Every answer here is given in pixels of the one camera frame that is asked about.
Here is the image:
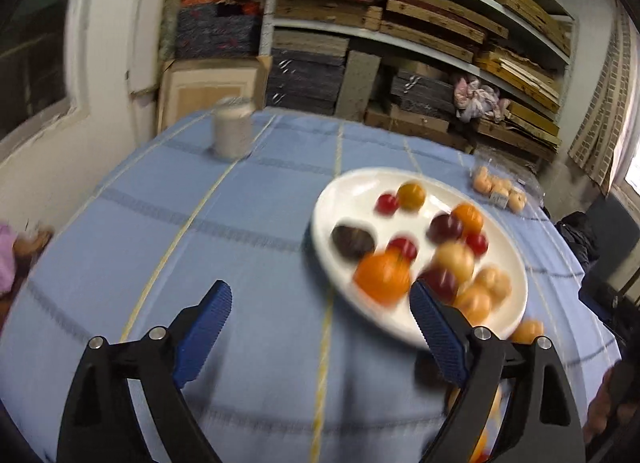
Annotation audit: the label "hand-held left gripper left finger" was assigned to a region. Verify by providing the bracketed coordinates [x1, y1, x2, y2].
[56, 279, 233, 463]

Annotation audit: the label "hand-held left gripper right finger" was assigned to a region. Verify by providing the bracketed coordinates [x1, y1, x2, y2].
[409, 279, 587, 463]

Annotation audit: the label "dark red plum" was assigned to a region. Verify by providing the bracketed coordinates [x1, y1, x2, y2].
[417, 267, 458, 305]

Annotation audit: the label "large yellow round fruit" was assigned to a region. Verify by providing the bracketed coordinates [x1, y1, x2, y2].
[432, 241, 476, 284]

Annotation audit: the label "large mandarin orange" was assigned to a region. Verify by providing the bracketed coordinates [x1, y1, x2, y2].
[354, 250, 413, 307]

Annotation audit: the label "small yellow-orange fruit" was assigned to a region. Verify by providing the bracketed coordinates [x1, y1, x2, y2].
[397, 182, 427, 211]
[511, 319, 545, 344]

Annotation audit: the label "dark purple plum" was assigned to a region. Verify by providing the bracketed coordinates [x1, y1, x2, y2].
[427, 213, 465, 245]

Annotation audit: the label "small mandarin orange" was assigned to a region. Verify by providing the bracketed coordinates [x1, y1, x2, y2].
[451, 203, 485, 236]

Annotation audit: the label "dark brown fruit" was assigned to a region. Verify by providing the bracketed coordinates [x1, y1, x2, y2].
[331, 224, 376, 260]

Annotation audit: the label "white plate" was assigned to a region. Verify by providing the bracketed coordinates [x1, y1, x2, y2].
[311, 168, 529, 349]

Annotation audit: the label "person's right hand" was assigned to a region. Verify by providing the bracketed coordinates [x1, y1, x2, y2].
[582, 368, 626, 446]

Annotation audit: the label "blue plaid tablecloth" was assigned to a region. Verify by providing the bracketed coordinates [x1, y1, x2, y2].
[0, 106, 623, 463]

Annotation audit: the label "black chair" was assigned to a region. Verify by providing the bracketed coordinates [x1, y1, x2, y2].
[577, 193, 640, 344]

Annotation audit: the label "group of small oranges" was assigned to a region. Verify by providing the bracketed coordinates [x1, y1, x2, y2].
[472, 166, 527, 214]

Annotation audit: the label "black jacket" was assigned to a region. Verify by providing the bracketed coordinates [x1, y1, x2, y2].
[555, 212, 601, 264]

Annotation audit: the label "clear plastic clamshell box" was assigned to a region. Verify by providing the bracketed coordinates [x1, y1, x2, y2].
[470, 156, 546, 216]

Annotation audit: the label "brown object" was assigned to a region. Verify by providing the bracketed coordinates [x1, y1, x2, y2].
[12, 227, 55, 256]

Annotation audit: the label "silver drink can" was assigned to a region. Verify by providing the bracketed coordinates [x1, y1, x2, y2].
[212, 97, 254, 160]

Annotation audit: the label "pink cloth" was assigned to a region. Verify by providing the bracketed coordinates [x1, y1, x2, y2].
[0, 223, 18, 296]

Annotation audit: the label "bright window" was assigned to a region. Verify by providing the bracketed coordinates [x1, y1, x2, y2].
[612, 143, 640, 204]

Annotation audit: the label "pink plastic bag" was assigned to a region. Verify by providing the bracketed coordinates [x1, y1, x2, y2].
[452, 74, 511, 123]

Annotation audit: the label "open cardboard box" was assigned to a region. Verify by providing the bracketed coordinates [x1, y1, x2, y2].
[156, 56, 273, 131]

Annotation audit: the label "short stack of dark boxes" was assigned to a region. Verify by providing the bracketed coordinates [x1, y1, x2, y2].
[390, 68, 458, 116]

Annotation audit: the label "grey upright board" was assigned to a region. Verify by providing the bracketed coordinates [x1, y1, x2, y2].
[335, 49, 383, 121]

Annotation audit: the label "beige patterned curtain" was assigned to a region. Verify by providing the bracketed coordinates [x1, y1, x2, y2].
[567, 8, 636, 194]

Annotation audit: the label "stack of dark grey boxes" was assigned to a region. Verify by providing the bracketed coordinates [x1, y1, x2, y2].
[265, 48, 348, 116]

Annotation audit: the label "stack of yellow boxes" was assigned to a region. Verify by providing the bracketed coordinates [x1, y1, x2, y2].
[475, 50, 563, 114]

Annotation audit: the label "blue patterned boxes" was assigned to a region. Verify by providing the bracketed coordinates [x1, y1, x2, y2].
[175, 3, 263, 60]

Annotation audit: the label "white metal shelving unit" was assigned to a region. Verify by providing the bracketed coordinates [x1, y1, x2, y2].
[257, 0, 576, 164]

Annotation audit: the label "white leaning panel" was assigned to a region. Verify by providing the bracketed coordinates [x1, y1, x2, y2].
[122, 0, 166, 99]

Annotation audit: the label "stack of brown flat boxes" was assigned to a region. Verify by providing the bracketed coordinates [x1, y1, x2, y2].
[377, 0, 508, 64]

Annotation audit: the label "dark window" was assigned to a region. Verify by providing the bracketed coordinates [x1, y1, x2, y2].
[0, 0, 91, 144]

